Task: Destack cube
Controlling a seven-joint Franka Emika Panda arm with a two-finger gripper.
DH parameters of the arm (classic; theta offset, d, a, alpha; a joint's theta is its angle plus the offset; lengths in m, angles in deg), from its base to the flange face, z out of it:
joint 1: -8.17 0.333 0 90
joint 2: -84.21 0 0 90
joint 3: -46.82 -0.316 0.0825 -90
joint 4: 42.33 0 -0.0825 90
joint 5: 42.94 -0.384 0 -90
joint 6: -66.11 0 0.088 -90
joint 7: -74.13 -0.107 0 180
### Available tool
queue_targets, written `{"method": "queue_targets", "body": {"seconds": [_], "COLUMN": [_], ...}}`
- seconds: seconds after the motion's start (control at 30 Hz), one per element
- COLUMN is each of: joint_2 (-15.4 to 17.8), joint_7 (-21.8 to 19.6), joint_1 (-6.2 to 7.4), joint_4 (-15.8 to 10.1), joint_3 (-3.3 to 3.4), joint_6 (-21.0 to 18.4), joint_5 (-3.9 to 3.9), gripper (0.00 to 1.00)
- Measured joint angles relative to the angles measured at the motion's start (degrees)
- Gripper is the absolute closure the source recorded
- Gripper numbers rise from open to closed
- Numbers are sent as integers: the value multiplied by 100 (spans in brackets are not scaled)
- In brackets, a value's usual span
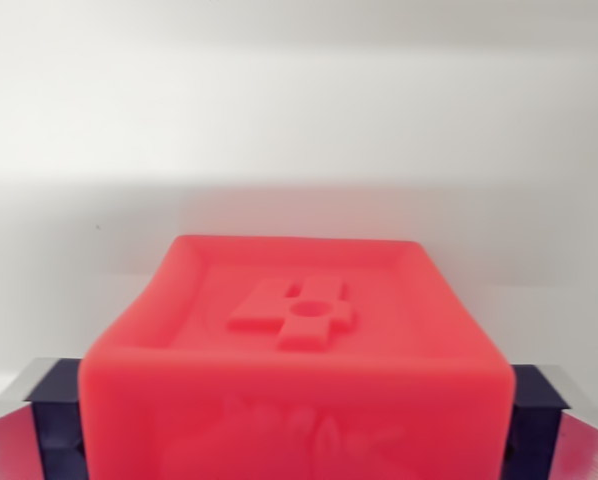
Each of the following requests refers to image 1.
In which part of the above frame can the red embossed cube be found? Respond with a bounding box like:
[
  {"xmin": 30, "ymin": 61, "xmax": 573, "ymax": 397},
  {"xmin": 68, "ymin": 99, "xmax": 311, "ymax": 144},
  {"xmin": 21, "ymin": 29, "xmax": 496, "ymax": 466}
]
[{"xmin": 77, "ymin": 234, "xmax": 515, "ymax": 480}]

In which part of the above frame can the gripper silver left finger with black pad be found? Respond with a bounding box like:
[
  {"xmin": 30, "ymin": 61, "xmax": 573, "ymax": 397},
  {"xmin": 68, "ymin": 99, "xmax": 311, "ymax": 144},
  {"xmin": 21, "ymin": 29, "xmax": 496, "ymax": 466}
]
[{"xmin": 0, "ymin": 357, "xmax": 88, "ymax": 480}]

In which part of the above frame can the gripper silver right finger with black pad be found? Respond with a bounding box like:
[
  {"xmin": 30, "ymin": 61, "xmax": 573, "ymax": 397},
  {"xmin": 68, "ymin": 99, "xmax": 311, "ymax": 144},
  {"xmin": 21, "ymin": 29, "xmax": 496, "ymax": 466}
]
[{"xmin": 502, "ymin": 363, "xmax": 598, "ymax": 480}]

